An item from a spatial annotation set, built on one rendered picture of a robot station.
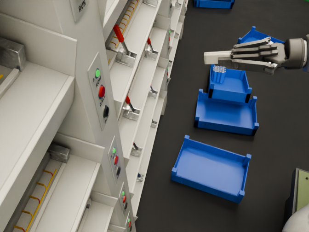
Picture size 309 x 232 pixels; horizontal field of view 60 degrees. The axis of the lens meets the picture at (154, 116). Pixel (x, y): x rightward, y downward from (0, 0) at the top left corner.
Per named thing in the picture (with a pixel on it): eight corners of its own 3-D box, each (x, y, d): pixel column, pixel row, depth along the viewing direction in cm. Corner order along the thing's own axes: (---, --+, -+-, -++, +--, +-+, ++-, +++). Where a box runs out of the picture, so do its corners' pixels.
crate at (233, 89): (208, 75, 162) (210, 62, 158) (243, 79, 159) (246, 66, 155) (207, 97, 137) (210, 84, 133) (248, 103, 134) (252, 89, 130)
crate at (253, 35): (291, 53, 176) (296, 42, 170) (277, 68, 166) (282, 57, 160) (250, 35, 188) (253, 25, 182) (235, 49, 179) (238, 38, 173)
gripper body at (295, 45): (302, 76, 66) (261, 78, 68) (297, 55, 71) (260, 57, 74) (308, 51, 60) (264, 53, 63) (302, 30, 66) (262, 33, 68)
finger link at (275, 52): (276, 62, 69) (276, 65, 68) (230, 64, 72) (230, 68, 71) (277, 49, 66) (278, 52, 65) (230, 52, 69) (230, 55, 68)
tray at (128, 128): (163, 39, 106) (171, 19, 99) (122, 176, 68) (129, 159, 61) (115, 21, 104) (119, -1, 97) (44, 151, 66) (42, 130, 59)
